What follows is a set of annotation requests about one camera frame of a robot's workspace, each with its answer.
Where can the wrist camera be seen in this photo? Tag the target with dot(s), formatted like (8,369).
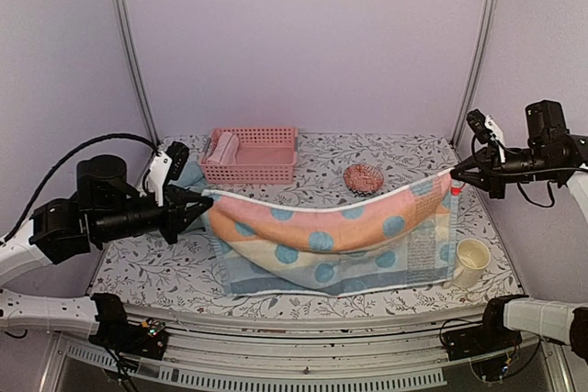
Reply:
(165,166)
(487,132)

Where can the red patterned bowl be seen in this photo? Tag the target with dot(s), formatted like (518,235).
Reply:
(363,179)

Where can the right aluminium corner post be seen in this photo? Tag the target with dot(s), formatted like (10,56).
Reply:
(483,35)

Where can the pink perforated plastic basket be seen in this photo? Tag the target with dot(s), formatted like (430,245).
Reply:
(266,155)

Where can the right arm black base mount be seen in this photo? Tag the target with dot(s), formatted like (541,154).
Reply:
(465,339)

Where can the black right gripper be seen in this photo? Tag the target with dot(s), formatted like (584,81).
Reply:
(490,179)

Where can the plain blue towel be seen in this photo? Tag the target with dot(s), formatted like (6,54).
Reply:
(192,178)

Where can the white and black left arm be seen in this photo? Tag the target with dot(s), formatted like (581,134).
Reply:
(52,235)

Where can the pink towel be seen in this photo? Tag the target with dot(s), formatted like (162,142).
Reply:
(225,152)

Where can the cream ceramic mug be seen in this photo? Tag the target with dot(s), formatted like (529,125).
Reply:
(472,259)

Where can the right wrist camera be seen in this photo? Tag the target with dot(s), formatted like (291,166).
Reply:
(487,132)

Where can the left aluminium corner post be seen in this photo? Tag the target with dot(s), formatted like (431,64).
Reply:
(123,19)

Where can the blue patterned towel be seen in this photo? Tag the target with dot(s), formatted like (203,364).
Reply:
(405,238)

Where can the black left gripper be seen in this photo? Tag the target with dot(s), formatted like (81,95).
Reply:
(176,200)

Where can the aluminium corner post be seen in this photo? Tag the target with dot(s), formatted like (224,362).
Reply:
(483,35)
(123,19)

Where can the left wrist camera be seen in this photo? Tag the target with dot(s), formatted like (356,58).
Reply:
(165,166)

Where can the aluminium front rail frame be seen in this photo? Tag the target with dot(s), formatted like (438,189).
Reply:
(403,353)

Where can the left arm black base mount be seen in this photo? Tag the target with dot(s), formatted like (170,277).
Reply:
(147,339)

